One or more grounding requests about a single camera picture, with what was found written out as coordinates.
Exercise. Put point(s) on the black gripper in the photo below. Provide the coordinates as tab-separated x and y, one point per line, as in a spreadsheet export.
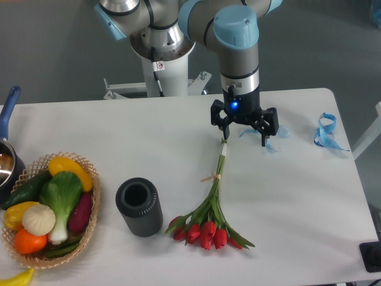
244	109

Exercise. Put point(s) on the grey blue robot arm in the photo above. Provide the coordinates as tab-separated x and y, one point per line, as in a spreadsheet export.
163	33

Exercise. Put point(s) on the blue ribbon right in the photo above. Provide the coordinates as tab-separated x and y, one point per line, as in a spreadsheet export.
324	133

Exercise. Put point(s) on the red tulip bouquet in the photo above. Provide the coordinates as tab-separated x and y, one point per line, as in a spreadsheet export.
207	225

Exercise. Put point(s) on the dark grey ribbed vase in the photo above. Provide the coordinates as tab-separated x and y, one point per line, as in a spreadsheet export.
138	202

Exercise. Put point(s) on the black device at edge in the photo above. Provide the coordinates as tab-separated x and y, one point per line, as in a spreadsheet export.
370	253

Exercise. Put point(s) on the purple sweet potato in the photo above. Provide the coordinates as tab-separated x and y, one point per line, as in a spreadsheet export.
80	217

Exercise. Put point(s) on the green bok choy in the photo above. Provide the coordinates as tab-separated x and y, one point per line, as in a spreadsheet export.
61	194

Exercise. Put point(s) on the dark green cucumber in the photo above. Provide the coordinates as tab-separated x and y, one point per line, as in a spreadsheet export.
29	191

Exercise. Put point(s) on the white garlic bun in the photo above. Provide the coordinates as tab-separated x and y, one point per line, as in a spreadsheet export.
38	220

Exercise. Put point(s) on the green beans in basket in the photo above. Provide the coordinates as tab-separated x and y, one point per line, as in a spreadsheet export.
62	249

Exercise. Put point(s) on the woven bamboo basket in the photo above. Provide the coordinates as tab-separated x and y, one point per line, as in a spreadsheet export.
39	260

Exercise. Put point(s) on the yellow bell pepper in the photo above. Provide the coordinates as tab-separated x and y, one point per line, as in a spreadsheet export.
14	214

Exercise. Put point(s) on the orange tomato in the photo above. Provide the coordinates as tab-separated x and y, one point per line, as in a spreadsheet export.
27	243

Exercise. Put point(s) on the yellow banana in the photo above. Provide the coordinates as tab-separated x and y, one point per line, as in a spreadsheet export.
21	279

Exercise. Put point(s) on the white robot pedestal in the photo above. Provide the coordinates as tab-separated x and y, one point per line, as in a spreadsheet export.
161	79

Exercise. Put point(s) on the blue handled saucepan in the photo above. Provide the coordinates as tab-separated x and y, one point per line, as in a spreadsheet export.
11	164

